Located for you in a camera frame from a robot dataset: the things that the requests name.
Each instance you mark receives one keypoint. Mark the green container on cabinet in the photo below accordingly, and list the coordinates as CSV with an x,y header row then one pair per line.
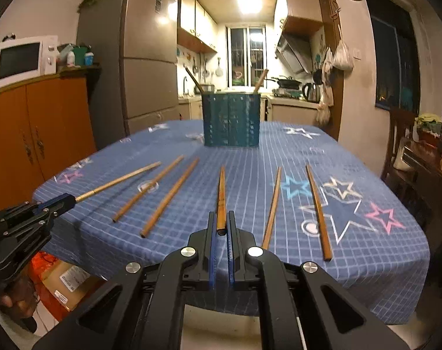
x,y
79,54

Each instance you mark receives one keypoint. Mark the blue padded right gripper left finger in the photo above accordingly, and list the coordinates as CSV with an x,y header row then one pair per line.
x,y
211,249

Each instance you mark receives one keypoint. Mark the blue lidded jar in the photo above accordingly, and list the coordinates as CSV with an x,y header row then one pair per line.
x,y
88,59

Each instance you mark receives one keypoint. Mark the dark wooden side table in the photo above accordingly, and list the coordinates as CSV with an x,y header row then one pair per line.
x,y
428,174

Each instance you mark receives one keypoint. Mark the range hood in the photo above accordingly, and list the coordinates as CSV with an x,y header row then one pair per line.
x,y
295,54

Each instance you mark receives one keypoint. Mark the kitchen window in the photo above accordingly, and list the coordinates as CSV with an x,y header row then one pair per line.
x,y
246,55

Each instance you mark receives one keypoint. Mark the white microwave oven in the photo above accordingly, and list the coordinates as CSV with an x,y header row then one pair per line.
x,y
27,58

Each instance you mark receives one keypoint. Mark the hanging white plastic bag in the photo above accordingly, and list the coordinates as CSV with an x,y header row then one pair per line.
x,y
342,59

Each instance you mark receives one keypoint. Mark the orange wooden cabinet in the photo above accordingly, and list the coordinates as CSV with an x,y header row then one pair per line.
x,y
45,127

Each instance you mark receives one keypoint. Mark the cardboard box on floor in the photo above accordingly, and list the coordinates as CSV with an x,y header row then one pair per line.
x,y
69,284

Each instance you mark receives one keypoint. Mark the blue star-pattern tablecloth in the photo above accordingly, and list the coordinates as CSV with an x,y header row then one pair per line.
x,y
379,253

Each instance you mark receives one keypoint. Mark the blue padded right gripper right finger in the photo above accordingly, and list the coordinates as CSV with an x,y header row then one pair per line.
x,y
232,246

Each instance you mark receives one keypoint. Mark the dark window with curtain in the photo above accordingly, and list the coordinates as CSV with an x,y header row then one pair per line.
x,y
397,58

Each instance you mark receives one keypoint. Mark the teal perforated utensil holder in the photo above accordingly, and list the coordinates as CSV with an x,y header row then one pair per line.
x,y
231,119

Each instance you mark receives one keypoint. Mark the finger of the left gripper pair seen sideways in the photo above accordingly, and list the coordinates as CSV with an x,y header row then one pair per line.
x,y
51,209

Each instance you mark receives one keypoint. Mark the black wok on stove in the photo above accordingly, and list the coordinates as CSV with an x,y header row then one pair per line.
x,y
287,83

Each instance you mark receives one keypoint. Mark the white bottle on cabinet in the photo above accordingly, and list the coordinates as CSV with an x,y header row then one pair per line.
x,y
70,59

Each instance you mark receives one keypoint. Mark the person's left hand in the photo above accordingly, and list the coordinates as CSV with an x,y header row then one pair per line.
x,y
19,300

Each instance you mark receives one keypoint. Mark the stainless electric kettle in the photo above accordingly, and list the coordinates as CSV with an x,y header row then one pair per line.
x,y
311,92

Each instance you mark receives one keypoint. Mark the silver grey refrigerator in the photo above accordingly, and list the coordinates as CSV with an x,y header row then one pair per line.
x,y
135,44

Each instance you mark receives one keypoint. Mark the dark wooden chair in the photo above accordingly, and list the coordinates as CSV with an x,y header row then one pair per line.
x,y
401,124

